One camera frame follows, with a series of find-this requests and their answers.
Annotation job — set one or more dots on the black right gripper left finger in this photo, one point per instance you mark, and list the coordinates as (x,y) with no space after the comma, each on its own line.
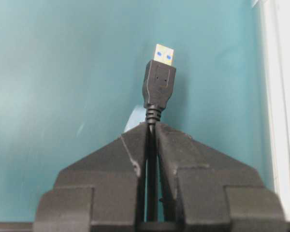
(100,192)

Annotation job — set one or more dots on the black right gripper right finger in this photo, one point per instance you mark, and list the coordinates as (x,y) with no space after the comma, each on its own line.
(205,190)

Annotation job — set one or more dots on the blue clip on frame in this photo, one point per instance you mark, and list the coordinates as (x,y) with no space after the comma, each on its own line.
(136,117)

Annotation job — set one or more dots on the square aluminium extrusion frame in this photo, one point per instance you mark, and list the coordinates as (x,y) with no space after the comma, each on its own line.
(273,30)

